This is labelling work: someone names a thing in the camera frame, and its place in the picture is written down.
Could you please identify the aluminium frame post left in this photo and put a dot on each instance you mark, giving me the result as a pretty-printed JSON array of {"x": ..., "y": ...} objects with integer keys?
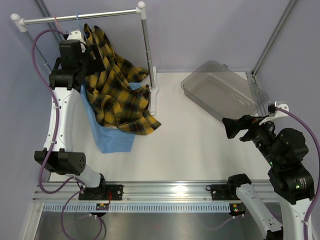
[{"x": 44, "y": 12}]

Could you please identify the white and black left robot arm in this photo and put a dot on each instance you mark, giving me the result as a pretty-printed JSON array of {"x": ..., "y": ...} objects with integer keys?
[{"x": 75, "y": 63}]

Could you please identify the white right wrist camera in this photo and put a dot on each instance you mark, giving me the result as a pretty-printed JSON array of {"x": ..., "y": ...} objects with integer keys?
[{"x": 276, "y": 110}]

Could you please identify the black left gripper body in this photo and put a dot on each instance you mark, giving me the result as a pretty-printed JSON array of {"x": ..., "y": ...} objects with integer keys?
[{"x": 94, "y": 66}]

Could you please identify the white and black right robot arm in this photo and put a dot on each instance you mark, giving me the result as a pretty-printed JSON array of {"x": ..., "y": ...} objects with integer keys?
[{"x": 291, "y": 181}]

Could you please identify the pink wire hanger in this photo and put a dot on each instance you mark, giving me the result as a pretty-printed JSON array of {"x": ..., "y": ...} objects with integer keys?
[{"x": 58, "y": 25}]

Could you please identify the clear plastic bin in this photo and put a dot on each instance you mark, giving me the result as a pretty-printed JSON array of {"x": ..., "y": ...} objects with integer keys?
[{"x": 223, "y": 93}]

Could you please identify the aluminium frame post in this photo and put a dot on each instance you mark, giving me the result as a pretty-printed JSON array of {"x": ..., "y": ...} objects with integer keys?
[
  {"x": 273, "y": 37},
  {"x": 44, "y": 12}
]

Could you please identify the white and metal clothes rack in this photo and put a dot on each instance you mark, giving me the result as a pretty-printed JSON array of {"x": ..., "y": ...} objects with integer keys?
[{"x": 117, "y": 63}]

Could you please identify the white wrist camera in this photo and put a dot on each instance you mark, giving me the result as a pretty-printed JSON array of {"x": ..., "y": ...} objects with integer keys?
[
  {"x": 276, "y": 110},
  {"x": 77, "y": 35}
]

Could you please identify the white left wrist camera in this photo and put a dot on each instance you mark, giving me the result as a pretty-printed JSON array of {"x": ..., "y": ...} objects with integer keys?
[{"x": 77, "y": 35}]

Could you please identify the light blue shirt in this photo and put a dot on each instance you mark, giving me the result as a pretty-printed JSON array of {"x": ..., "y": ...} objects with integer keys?
[{"x": 107, "y": 139}]

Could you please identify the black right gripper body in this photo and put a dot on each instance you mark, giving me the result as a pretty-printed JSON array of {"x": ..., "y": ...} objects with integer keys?
[{"x": 261, "y": 135}]

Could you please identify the aluminium mounting rail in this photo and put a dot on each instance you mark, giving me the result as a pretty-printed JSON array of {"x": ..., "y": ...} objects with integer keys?
[{"x": 161, "y": 192}]

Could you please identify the light blue wire hanger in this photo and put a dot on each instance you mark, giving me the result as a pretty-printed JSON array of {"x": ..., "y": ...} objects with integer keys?
[{"x": 82, "y": 27}]

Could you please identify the yellow plaid shirt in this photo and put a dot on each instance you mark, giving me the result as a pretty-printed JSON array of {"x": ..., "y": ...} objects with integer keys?
[{"x": 117, "y": 105}]

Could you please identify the perforated white cable duct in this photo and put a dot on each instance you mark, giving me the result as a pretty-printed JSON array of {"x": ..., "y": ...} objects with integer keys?
[{"x": 82, "y": 207}]

